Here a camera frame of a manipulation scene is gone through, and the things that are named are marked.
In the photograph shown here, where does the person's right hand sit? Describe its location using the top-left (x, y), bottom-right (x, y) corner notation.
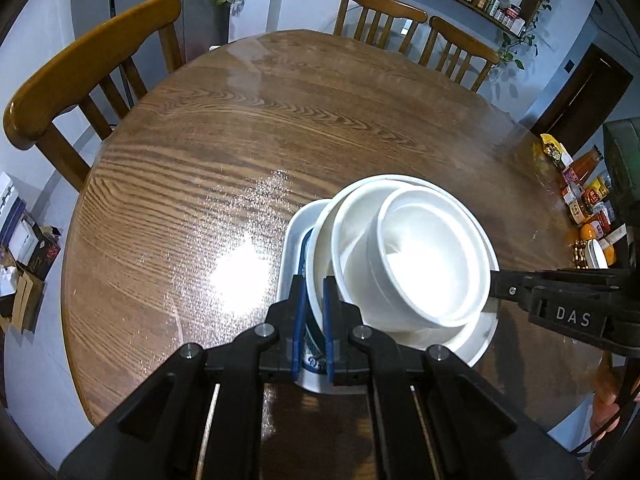
top-left (589, 354), bottom-right (640, 443)

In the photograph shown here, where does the dark wooden door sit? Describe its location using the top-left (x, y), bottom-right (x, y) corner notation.
top-left (530, 42), bottom-right (633, 156)

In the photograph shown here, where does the brown paste jar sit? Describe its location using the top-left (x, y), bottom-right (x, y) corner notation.
top-left (570, 197), bottom-right (593, 225)

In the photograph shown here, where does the red sauce bottle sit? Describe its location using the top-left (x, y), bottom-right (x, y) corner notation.
top-left (562, 145), bottom-right (604, 186)

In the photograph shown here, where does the wooden dining chair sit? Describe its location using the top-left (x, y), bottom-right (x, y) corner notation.
top-left (2, 0), bottom-right (183, 193)
top-left (417, 16), bottom-right (502, 93)
top-left (332, 0), bottom-right (428, 51)

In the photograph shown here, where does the black box-shaped object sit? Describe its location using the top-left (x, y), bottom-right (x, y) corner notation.
top-left (602, 117), bottom-right (640, 271)

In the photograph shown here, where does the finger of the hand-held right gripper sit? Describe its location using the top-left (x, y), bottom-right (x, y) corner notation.
top-left (489, 268), bottom-right (627, 312)

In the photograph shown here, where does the yellow snack packet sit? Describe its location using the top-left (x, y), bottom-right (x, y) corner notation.
top-left (539, 133), bottom-right (573, 168)

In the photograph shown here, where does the brown cardboard piece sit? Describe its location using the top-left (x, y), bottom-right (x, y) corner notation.
top-left (11, 267), bottom-right (47, 333)

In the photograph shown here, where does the blue oval dish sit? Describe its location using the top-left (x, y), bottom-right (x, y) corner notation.
top-left (298, 225), bottom-right (318, 286)

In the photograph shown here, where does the white ceramic pot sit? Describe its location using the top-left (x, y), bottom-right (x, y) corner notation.
top-left (366, 187), bottom-right (487, 328)

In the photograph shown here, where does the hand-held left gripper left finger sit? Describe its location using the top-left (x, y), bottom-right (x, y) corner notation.
top-left (59, 275), bottom-right (307, 480)

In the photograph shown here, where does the large grey-white bowl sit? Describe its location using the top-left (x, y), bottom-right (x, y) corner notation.
top-left (306, 174), bottom-right (501, 367)

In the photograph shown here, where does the black cardboard box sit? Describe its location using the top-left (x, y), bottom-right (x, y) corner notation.
top-left (27, 225), bottom-right (63, 281)

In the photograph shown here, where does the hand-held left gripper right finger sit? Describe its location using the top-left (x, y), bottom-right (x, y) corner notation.
top-left (322, 276), bottom-right (586, 480)

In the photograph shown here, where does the medium white bowl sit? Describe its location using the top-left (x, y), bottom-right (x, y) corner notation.
top-left (331, 180), bottom-right (493, 333)

